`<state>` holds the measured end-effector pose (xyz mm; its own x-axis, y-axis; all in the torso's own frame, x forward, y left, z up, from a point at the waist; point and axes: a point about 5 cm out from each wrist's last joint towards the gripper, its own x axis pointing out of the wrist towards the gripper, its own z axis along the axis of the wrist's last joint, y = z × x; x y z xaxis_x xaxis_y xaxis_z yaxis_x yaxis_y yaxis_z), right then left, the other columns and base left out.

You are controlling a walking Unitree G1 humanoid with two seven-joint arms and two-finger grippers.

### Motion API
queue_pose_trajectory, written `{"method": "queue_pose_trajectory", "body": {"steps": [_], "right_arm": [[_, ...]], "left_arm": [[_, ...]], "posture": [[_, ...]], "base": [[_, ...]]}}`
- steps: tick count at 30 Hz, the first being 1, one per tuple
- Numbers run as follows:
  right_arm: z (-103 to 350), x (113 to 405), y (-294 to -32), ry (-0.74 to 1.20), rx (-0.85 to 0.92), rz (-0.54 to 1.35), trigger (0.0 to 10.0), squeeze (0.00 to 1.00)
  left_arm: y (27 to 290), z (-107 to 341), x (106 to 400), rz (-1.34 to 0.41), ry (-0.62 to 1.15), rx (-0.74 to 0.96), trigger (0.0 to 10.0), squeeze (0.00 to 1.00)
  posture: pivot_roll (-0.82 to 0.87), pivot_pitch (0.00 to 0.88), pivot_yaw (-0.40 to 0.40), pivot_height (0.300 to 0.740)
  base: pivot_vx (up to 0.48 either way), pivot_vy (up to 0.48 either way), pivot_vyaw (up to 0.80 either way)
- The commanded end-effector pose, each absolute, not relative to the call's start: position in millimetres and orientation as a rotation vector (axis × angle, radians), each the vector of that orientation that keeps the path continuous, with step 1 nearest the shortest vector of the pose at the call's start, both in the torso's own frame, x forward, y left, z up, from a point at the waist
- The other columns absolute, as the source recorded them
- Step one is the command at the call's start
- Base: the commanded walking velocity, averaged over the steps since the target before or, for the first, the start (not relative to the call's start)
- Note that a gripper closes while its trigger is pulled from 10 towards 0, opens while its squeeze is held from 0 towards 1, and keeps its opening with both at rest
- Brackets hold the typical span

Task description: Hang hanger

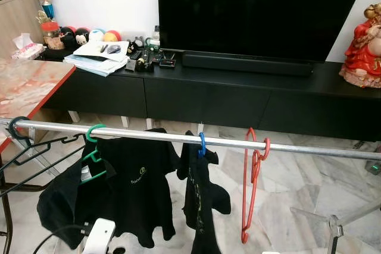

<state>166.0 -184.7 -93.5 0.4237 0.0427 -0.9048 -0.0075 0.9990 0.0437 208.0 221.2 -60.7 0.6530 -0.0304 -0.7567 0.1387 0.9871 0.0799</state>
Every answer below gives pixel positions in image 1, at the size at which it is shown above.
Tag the black yellow gadget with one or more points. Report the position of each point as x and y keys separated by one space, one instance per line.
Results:
x=146 y=63

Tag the black round plush toy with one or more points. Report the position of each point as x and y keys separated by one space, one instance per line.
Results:
x=82 y=35

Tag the white paper stack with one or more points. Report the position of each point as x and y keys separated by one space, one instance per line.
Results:
x=89 y=57

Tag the green plastic hanger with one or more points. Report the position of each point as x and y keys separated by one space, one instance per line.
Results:
x=90 y=132

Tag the silver metal clothes rack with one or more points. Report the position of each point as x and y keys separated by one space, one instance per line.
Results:
x=297 y=149

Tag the red laughing Buddha statue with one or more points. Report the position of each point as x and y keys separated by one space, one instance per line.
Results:
x=360 y=52

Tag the black soundbar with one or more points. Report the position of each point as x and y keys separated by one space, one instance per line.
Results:
x=247 y=63

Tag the black logo t-shirt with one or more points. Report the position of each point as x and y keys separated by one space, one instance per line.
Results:
x=131 y=194
x=202 y=206

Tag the red plastic hanger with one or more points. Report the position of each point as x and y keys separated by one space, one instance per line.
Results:
x=244 y=224

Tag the marble pattern folding table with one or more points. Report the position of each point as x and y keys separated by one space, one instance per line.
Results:
x=27 y=84

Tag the blue plastic hanger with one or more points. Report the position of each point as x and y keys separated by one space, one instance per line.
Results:
x=202 y=144

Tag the light wooden sideboard cabinet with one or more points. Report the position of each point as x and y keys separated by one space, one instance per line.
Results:
x=18 y=22

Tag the grey power strip green light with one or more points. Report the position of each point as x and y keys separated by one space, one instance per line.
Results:
x=374 y=168

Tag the black low tv console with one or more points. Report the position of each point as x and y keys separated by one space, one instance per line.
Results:
x=208 y=102

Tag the grey computer mouse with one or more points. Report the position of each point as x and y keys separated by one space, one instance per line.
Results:
x=113 y=49

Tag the white blue round plush toy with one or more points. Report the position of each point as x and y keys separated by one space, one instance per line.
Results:
x=96 y=34

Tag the orange yellow round plush toy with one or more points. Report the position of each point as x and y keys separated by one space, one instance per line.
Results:
x=113 y=35

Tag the red lid snack jar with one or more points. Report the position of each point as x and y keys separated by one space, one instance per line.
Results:
x=52 y=37

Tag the pink tissue box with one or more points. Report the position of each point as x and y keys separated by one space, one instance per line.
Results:
x=28 y=52

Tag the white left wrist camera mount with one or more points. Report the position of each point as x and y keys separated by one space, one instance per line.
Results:
x=100 y=236

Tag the red round plush toy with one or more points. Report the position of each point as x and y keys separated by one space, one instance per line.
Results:
x=68 y=30

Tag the small black box device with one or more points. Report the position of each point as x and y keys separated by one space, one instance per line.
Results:
x=167 y=61

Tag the black flat screen television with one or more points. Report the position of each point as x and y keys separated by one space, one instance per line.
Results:
x=262 y=10

